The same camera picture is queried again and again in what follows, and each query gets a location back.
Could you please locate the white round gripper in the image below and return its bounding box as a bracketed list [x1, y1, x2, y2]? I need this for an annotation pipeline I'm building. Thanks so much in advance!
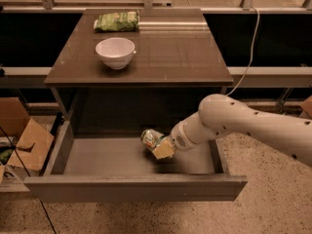
[152, 114, 203, 160]

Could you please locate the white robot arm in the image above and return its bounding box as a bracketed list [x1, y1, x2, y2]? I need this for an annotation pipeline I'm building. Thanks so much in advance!
[152, 94, 312, 167]

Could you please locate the open grey top drawer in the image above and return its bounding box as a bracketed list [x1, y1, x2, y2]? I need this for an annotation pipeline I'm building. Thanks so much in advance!
[24, 118, 248, 203]

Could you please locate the dark grey drawer cabinet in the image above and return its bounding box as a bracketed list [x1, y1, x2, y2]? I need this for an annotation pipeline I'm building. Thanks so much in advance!
[45, 8, 233, 136]

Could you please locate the white ceramic bowl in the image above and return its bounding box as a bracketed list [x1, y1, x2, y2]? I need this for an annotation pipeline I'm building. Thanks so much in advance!
[96, 37, 136, 70]

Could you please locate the brown cardboard box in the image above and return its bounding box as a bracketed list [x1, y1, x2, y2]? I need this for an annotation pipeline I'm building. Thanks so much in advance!
[0, 97, 54, 192]

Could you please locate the green chip bag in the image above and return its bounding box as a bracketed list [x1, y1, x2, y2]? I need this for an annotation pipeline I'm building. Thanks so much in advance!
[94, 11, 139, 32]

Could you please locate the white power cable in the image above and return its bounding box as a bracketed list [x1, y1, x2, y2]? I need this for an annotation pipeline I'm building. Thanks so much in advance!
[223, 6, 261, 98]

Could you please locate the thin black floor cable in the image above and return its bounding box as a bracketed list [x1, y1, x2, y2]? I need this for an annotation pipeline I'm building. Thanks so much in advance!
[0, 127, 57, 234]

